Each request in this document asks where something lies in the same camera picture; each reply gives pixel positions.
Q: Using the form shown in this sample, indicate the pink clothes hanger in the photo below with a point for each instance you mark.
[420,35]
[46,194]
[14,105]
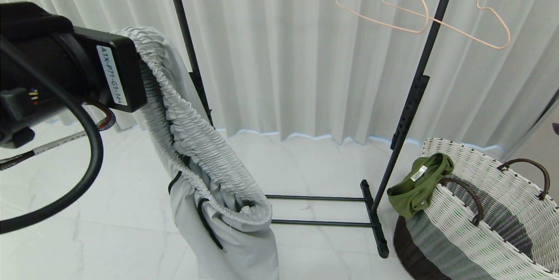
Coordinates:
[493,11]
[422,2]

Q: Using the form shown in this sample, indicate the white curtain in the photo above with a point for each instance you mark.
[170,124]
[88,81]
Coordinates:
[284,53]

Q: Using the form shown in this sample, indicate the pale grey shorts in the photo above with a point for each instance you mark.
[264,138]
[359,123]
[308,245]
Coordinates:
[227,245]

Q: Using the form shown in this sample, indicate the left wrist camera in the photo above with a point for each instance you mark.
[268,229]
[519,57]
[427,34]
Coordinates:
[30,18]

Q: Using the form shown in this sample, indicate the olive green garment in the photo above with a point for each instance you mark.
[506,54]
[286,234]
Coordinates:
[415,192]

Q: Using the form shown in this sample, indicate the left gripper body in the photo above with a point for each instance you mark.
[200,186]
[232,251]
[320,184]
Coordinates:
[87,66]

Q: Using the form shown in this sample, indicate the black clothes rack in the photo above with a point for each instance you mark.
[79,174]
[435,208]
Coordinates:
[408,109]

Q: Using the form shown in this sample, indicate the white laundry basket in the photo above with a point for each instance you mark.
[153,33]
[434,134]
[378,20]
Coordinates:
[480,245]

